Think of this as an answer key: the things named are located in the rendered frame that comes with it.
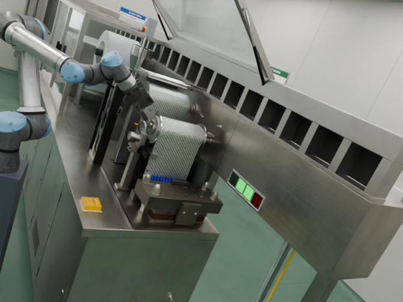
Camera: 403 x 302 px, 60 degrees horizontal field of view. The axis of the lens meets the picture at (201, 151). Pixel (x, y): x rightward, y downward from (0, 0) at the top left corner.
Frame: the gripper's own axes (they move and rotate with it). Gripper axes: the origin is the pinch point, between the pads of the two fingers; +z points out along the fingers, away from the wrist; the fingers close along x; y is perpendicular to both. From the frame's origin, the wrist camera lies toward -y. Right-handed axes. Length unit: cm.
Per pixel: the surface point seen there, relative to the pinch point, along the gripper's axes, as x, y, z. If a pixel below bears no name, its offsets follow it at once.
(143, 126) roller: 13.2, -1.8, 7.2
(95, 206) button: -18.2, -38.5, 7.7
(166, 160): -5.1, -2.6, 19.2
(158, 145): -5.1, -1.7, 9.7
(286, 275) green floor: 31, 34, 239
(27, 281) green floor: 40, -111, 64
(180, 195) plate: -20.7, -7.0, 28.8
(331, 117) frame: -61, 51, 6
